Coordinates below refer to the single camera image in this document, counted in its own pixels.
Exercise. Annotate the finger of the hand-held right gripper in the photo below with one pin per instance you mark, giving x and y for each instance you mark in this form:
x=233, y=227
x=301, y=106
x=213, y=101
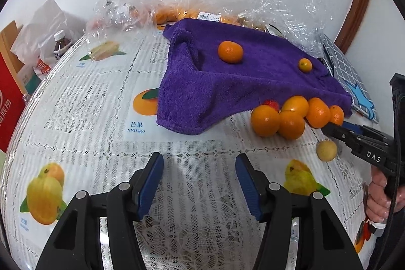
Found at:
x=340, y=134
x=364, y=131

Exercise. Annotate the pile of bagged oranges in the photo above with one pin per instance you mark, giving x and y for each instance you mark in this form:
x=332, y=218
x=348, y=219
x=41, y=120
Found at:
x=164, y=15

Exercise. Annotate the person's right forearm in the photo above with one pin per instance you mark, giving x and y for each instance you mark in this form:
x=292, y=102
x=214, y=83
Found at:
x=387, y=251

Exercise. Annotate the fruit print lace tablecloth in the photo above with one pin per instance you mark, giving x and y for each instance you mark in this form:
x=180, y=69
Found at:
x=95, y=130

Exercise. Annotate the white plastic bag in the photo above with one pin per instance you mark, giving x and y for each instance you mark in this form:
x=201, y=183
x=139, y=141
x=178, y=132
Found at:
x=38, y=26

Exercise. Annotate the white price label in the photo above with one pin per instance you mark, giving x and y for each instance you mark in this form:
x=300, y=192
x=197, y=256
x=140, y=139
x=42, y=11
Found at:
x=209, y=17

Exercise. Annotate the brown wooden door frame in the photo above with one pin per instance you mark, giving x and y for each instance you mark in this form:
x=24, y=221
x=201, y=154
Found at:
x=359, y=4

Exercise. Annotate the small kumquat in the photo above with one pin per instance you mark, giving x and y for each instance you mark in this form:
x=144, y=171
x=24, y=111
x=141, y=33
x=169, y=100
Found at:
x=305, y=64

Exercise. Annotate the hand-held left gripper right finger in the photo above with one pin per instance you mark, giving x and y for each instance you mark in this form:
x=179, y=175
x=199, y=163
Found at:
x=248, y=184

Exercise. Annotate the large round orange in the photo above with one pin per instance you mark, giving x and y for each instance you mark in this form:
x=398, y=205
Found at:
x=291, y=126
x=318, y=111
x=265, y=120
x=230, y=51

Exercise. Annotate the red strawberry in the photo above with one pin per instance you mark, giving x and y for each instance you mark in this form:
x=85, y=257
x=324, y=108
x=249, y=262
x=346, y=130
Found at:
x=272, y=104

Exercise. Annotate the oval orange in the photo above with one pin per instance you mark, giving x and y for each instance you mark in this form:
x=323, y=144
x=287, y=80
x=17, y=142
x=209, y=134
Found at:
x=295, y=105

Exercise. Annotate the small clear plastic bag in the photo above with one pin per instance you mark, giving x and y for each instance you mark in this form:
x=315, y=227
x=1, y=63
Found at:
x=126, y=1

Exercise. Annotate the brown cardboard box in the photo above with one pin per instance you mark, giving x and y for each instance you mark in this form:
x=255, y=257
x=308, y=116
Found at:
x=11, y=32

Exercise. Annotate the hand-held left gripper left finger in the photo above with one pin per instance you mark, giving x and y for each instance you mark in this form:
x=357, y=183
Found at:
x=152, y=184

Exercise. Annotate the red carton box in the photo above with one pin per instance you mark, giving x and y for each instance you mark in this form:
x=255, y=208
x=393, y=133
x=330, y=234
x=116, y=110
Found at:
x=9, y=99

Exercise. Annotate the pale yellow longan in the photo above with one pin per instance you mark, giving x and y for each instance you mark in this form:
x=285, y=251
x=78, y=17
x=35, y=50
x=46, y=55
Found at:
x=327, y=150

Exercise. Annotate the dark drink bottle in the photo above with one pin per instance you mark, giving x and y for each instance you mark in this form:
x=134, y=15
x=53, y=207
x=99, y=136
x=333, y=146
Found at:
x=60, y=47

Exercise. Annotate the person's right hand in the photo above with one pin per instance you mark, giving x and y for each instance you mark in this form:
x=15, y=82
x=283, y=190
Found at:
x=376, y=203

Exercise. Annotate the blue checkered pouch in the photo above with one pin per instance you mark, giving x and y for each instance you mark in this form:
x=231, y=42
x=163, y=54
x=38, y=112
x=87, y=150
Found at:
x=348, y=74

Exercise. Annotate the small orange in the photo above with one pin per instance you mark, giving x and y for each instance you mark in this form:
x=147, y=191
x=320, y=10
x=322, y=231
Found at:
x=336, y=114

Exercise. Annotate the purple towel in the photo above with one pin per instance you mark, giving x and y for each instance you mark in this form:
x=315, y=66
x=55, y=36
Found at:
x=221, y=89

